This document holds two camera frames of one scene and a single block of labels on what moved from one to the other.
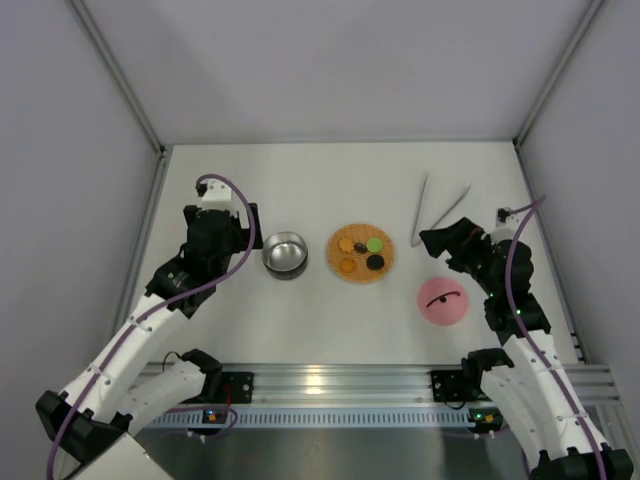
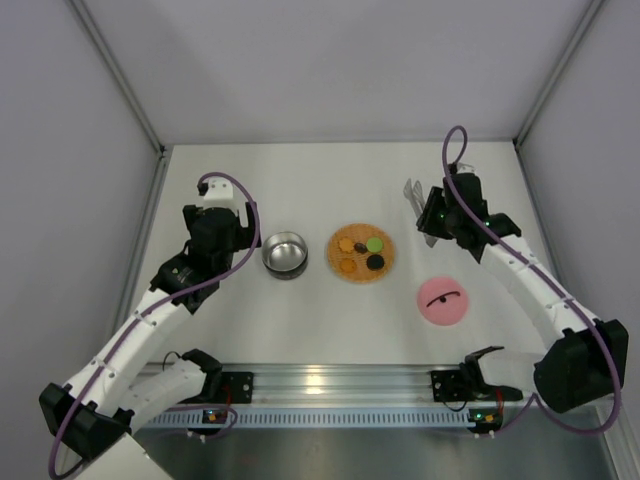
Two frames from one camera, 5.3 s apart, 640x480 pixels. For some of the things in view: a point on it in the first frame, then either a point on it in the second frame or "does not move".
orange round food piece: x=348 y=265 does not move
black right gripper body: x=460 y=245 to x=432 y=213
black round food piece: x=375 y=262 does not move
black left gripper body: x=239 y=228 does not move
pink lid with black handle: x=442 y=301 does not move
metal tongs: x=412 y=243 to x=415 y=195
